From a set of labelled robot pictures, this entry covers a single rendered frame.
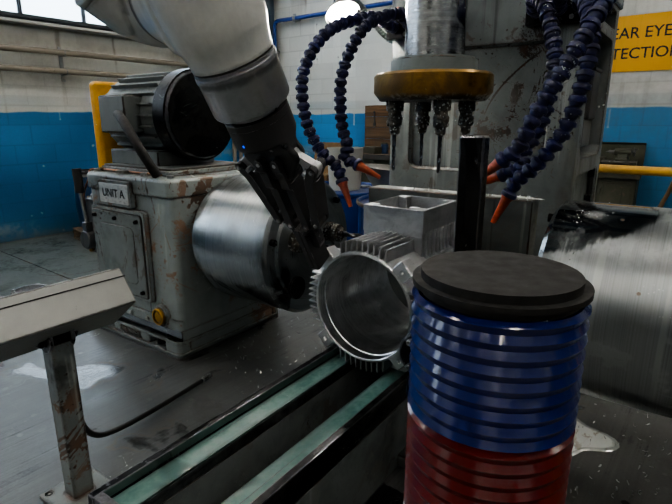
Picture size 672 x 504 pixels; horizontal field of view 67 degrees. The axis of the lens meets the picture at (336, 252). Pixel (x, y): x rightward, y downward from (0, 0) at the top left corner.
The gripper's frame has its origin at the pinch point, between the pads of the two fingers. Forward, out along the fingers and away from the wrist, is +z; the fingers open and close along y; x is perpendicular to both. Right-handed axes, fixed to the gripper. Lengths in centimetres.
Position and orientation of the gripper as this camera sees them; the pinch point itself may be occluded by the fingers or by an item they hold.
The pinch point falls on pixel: (312, 243)
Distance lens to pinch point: 68.7
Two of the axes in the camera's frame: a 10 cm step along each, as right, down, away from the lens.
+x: -5.0, 6.6, -5.5
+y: -8.2, -1.5, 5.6
